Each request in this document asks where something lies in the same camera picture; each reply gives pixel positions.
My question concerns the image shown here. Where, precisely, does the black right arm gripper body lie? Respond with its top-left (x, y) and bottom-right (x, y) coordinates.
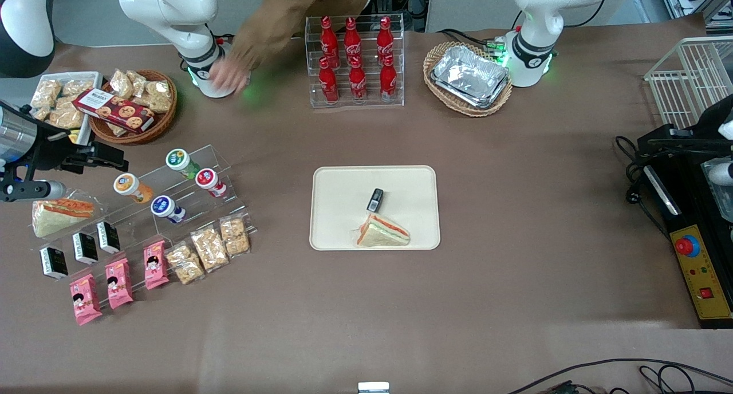
top-left (26, 125), bottom-right (78, 174)

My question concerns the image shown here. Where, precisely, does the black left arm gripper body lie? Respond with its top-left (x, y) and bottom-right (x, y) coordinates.
top-left (696, 93), bottom-right (733, 151)

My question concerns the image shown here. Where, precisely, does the green gum bottle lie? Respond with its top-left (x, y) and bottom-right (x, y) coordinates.
top-left (165, 148), bottom-right (201, 180)

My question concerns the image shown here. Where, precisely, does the forearm in brown sleeve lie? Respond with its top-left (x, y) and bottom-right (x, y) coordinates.
top-left (229, 0), bottom-right (376, 71)

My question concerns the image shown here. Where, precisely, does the orange gum bottle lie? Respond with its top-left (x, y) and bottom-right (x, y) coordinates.
top-left (113, 173), bottom-right (154, 204)

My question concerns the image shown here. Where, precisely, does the blue gum bottle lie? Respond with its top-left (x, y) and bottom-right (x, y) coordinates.
top-left (151, 195), bottom-right (187, 224)

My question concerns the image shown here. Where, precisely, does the red gum bottle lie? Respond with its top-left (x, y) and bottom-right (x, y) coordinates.
top-left (195, 168), bottom-right (228, 199)

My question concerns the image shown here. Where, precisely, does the aluminium foil tray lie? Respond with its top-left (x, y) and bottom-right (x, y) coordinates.
top-left (432, 45), bottom-right (510, 105)
top-left (429, 76), bottom-right (509, 109)

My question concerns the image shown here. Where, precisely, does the beige plastic tray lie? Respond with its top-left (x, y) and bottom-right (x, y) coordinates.
top-left (309, 165), bottom-right (442, 251)

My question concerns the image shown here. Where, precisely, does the person right hand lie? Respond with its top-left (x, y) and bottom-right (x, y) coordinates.
top-left (209, 55), bottom-right (250, 94)

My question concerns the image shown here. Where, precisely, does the red cookie box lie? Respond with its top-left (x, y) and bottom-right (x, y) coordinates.
top-left (73, 89), bottom-right (155, 134)

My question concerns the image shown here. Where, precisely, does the black yellow control box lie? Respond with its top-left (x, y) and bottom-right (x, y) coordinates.
top-left (636, 128), bottom-right (733, 330)

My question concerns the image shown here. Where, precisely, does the wrapped triangle sandwich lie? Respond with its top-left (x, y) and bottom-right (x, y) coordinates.
top-left (356, 213), bottom-right (411, 248)
top-left (31, 198), bottom-right (95, 238)

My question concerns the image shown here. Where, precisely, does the round brown wicker basket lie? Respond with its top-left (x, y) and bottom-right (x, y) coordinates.
top-left (89, 69), bottom-right (178, 146)

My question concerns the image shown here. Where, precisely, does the white rectangular bin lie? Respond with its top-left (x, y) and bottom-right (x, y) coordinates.
top-left (31, 72), bottom-right (104, 146)

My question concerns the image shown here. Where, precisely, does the clear acrylic stepped stand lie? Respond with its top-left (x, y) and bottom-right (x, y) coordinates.
top-left (27, 145), bottom-right (257, 325)

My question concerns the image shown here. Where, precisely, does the pink snack packet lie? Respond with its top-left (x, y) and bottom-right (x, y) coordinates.
top-left (69, 274), bottom-right (103, 326)
top-left (105, 258), bottom-right (134, 310)
top-left (143, 240), bottom-right (171, 290)

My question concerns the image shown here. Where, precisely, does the clear brown cracker packet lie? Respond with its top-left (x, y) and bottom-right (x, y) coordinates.
top-left (166, 242), bottom-right (206, 285)
top-left (220, 216), bottom-right (251, 257)
top-left (190, 228), bottom-right (230, 273)

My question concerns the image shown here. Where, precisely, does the red cola bottle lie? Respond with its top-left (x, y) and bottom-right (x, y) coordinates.
top-left (320, 15), bottom-right (340, 68)
top-left (349, 56), bottom-right (367, 101)
top-left (380, 55), bottom-right (398, 100)
top-left (318, 56), bottom-right (340, 104)
top-left (376, 16), bottom-right (395, 65)
top-left (344, 17), bottom-right (362, 67)

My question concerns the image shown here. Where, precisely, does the oval light wicker basket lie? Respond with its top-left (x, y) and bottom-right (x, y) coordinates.
top-left (423, 41), bottom-right (514, 118)

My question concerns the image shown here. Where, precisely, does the clear acrylic bottle rack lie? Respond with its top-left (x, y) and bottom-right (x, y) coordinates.
top-left (305, 13), bottom-right (405, 108)

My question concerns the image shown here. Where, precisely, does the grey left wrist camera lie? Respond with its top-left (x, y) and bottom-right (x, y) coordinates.
top-left (703, 160), bottom-right (733, 187)

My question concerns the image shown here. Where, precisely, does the white wire basket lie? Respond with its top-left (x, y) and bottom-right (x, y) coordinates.
top-left (644, 36), bottom-right (733, 131)

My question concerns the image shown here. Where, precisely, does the black power cable with plug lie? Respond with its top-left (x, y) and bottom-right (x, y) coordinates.
top-left (616, 135), bottom-right (671, 240)

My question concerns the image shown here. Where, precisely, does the aluminium frame shelf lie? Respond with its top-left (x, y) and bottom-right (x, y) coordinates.
top-left (656, 0), bottom-right (733, 37)

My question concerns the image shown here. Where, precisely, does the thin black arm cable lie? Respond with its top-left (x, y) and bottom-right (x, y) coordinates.
top-left (564, 0), bottom-right (609, 29)

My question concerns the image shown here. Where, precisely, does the long black cable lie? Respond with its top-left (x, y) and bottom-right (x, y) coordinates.
top-left (507, 358), bottom-right (733, 394)

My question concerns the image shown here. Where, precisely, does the looped black cable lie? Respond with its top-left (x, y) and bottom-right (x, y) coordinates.
top-left (639, 365), bottom-right (706, 394)

